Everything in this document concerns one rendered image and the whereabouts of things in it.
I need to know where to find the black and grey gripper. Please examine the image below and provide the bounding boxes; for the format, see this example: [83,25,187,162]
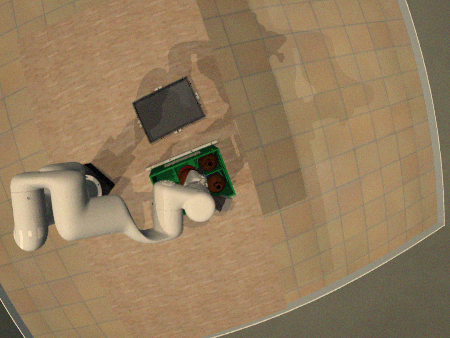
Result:
[184,166,208,187]

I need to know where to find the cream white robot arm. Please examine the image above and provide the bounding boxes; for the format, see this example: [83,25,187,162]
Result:
[10,162,232,251]

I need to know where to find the dark green crate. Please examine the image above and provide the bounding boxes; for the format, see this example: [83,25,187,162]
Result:
[151,144,236,197]

